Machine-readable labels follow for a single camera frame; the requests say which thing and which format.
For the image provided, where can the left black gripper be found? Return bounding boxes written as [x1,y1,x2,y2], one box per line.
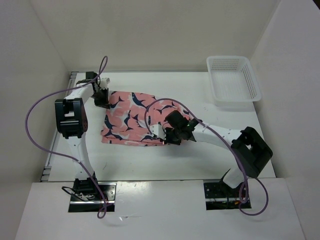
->
[90,87,110,110]

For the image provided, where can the pink shark print shorts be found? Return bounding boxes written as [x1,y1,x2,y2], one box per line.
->
[101,91,191,147]

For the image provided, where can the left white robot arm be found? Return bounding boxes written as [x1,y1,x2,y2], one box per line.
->
[54,71,110,201]

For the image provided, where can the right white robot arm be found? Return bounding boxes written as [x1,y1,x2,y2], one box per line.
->
[165,110,273,197]

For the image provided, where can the white plastic basket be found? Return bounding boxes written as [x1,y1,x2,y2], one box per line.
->
[206,55,262,109]

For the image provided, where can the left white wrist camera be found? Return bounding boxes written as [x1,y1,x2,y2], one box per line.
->
[98,77,111,90]

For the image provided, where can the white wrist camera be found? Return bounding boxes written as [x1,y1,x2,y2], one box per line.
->
[149,123,166,142]
[98,77,111,90]

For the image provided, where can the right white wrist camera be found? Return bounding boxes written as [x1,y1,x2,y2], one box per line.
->
[149,123,166,142]

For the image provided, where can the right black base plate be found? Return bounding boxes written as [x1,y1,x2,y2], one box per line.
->
[203,179,251,211]

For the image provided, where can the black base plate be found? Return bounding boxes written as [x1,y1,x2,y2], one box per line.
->
[64,182,117,213]
[203,179,251,211]

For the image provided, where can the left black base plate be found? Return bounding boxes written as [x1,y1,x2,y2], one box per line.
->
[64,182,117,213]

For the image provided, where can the aluminium table edge rail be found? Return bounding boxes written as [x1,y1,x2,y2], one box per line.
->
[40,71,77,182]

